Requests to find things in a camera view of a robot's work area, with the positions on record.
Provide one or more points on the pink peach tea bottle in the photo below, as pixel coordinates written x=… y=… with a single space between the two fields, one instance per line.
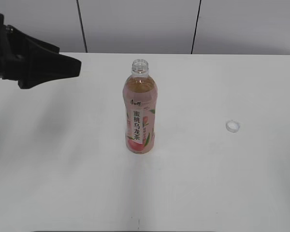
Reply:
x=140 y=95

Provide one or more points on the white bottle cap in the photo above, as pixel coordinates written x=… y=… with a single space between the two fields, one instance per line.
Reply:
x=232 y=126

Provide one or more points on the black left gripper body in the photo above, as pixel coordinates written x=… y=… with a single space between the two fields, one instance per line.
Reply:
x=10 y=55

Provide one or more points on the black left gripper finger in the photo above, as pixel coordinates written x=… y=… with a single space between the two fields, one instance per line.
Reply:
x=36 y=65
x=31 y=41

